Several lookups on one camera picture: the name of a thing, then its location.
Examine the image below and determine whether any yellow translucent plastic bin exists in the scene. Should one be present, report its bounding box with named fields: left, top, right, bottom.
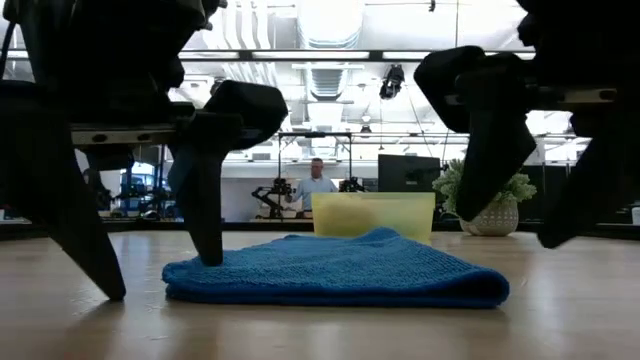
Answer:
left=310, top=191, right=437, bottom=246

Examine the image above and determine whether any black overhead crossbar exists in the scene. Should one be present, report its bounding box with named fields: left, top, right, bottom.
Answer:
left=177, top=48, right=537, bottom=64

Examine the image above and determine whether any black monitor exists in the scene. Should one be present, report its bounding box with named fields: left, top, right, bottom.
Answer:
left=377, top=153, right=442, bottom=194

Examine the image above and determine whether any silver ventilation duct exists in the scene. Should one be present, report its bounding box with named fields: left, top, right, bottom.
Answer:
left=294, top=0, right=366, bottom=157

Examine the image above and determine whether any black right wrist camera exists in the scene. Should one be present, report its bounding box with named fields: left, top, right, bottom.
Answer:
left=413, top=45, right=486, bottom=134

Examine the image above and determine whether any black metal table frame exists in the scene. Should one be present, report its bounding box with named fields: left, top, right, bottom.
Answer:
left=0, top=219, right=640, bottom=242

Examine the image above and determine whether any artificial plant in patterned pot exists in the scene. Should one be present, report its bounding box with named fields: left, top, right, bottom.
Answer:
left=432, top=158, right=538, bottom=238

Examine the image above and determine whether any black background station frame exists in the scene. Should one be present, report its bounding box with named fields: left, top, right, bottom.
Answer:
left=277, top=131, right=354, bottom=221
left=82, top=143, right=171, bottom=219

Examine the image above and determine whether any black hanging camera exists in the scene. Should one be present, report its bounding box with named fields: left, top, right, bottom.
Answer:
left=378, top=63, right=406, bottom=101

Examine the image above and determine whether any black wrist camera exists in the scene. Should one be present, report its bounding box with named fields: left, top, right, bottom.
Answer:
left=202, top=79, right=290, bottom=151
left=413, top=45, right=486, bottom=134

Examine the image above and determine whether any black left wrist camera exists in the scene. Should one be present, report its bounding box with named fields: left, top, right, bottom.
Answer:
left=202, top=79, right=290, bottom=151

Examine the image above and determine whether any person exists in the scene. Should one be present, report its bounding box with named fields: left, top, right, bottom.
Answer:
left=293, top=157, right=340, bottom=214

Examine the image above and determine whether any black cabinet row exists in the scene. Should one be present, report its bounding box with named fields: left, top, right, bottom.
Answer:
left=519, top=149, right=640, bottom=225

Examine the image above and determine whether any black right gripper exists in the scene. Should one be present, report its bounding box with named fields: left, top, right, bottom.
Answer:
left=444, top=0, right=640, bottom=250

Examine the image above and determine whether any blue microfiber towel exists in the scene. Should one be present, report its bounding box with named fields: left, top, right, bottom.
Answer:
left=161, top=227, right=511, bottom=309

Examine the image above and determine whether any black left wrist camera cable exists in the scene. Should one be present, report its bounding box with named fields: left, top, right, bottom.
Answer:
left=0, top=20, right=17, bottom=81

